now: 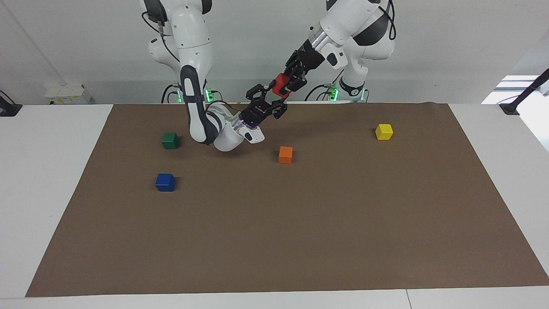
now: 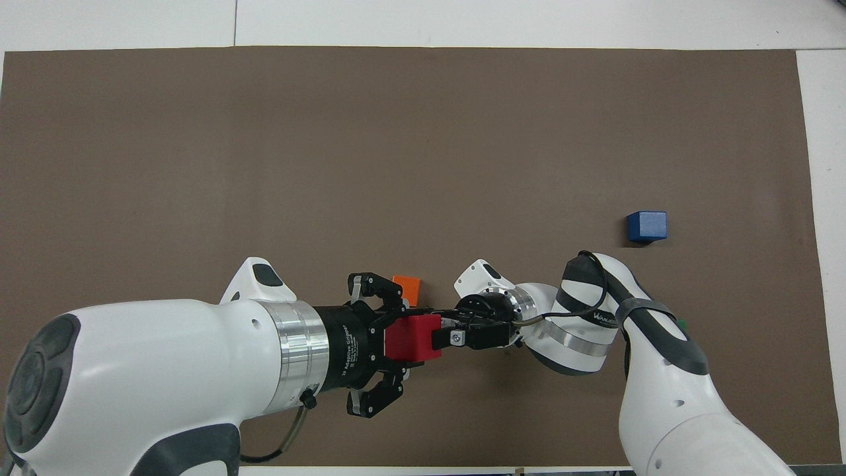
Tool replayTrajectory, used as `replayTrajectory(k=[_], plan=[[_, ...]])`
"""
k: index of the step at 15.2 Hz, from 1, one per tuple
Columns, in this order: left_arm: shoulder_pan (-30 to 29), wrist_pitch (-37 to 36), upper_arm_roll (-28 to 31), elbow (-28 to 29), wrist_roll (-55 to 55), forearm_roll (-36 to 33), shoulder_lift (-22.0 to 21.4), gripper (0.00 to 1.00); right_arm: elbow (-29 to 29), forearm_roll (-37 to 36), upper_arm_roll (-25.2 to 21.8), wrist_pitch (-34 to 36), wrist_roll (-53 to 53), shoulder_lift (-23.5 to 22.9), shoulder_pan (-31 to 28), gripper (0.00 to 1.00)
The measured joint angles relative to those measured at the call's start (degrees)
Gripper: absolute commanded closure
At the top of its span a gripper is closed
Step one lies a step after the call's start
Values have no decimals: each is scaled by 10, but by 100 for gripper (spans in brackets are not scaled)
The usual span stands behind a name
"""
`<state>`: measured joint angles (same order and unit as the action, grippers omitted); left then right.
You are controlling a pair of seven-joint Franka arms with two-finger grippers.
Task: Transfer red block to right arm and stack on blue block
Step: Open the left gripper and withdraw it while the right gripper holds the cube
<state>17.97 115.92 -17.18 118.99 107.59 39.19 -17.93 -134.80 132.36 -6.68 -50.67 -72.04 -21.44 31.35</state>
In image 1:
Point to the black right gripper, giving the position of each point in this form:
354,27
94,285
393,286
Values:
256,113

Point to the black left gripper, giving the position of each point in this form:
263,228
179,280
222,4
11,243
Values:
306,58

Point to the red cube block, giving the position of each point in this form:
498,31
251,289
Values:
282,86

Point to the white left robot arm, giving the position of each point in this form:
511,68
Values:
356,13

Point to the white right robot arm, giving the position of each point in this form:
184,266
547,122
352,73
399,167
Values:
195,43

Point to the orange cube block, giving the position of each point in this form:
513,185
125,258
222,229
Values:
285,155

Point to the green cube block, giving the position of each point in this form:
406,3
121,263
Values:
170,141

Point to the yellow cube block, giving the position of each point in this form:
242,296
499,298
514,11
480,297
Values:
384,132

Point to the blue cube block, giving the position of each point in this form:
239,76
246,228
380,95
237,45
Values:
165,183

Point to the brown table mat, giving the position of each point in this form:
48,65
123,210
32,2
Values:
274,231

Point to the white power strip box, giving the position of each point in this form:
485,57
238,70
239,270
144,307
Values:
66,94

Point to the black stand with pole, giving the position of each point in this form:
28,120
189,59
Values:
510,107

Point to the black table clamp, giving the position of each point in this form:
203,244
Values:
8,109

